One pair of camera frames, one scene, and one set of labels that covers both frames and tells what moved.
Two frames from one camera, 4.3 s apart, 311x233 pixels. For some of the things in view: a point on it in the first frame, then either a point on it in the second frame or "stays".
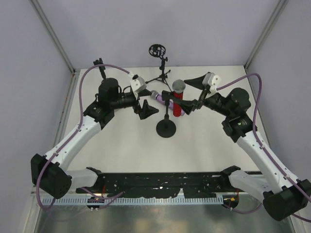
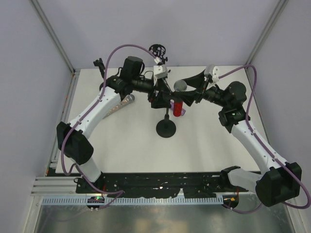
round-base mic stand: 166,128 stays
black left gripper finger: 147,110 → 162,100
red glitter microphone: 178,86 stays
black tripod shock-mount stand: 159,50 stays
